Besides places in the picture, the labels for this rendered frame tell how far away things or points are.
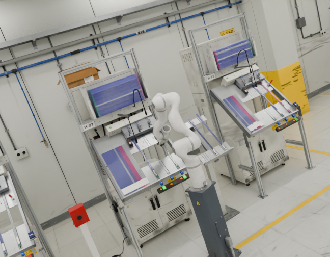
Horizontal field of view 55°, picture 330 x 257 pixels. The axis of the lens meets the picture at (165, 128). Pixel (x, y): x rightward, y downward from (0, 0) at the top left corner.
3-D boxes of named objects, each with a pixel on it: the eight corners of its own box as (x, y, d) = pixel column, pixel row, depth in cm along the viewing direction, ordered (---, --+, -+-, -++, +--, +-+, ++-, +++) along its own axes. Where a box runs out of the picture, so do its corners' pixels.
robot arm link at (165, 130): (162, 140, 291) (170, 136, 294) (164, 134, 279) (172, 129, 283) (157, 134, 294) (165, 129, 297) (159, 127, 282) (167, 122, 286)
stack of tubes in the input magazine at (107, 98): (145, 99, 320) (137, 73, 314) (99, 117, 302) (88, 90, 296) (141, 98, 331) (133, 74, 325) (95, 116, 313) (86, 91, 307)
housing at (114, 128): (152, 122, 335) (152, 113, 324) (109, 140, 318) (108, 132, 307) (148, 117, 339) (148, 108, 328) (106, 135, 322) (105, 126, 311)
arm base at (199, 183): (216, 181, 253) (210, 160, 249) (201, 193, 241) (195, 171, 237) (198, 179, 267) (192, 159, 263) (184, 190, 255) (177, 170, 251)
